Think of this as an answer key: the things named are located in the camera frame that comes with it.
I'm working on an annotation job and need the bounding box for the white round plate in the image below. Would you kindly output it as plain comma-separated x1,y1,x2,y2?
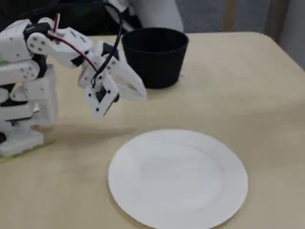
107,129,249,223

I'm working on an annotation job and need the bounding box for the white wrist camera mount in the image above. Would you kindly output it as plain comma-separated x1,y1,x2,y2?
85,71,120,119

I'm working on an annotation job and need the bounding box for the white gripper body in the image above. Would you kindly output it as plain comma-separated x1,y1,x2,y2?
78,41,121,88

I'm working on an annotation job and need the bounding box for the light green tape strip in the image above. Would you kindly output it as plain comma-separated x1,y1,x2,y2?
0,140,57,164

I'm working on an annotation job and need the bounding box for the black round pot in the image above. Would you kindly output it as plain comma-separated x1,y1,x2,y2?
121,27,189,89

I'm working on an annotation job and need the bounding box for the red black servo wire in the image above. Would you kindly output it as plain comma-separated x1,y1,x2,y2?
47,13,99,72

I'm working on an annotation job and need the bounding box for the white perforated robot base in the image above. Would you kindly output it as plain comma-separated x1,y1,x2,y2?
0,114,45,157

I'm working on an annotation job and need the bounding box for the white rounded pillar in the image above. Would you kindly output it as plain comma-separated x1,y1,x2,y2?
128,0,184,33

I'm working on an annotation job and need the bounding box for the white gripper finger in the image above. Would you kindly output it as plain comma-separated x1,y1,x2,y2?
115,81,146,99
115,61,147,97

